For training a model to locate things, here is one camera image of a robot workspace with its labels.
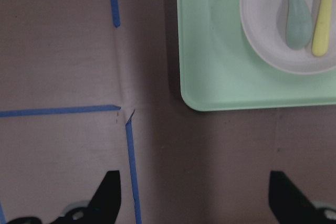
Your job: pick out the light green tray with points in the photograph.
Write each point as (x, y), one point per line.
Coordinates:
(219, 70)

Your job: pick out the green plastic spoon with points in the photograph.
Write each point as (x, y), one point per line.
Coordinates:
(299, 24)

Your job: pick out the yellow plastic fork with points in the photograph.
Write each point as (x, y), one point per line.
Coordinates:
(321, 36)

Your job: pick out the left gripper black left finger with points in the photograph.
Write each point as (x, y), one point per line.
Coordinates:
(104, 206)

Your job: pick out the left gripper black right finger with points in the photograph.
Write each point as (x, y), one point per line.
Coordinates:
(289, 205)

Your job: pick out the white round plate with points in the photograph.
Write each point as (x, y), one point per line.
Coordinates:
(264, 23)

